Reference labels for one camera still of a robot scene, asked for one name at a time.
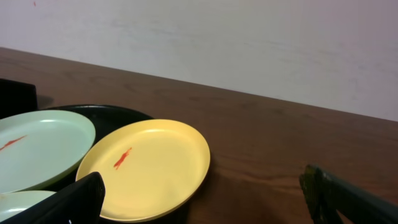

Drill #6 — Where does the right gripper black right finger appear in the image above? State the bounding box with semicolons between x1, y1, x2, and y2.
299;165;397;224

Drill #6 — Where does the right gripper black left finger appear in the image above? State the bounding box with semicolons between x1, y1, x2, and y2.
1;172;106;224

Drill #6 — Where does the mint green plate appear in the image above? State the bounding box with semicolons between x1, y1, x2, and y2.
0;190;55;221
1;110;96;194

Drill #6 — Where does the yellow plastic plate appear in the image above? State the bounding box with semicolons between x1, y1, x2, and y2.
76;119;210;223

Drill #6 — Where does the rectangular black tray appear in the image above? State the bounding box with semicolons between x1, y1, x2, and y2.
0;78;38;119

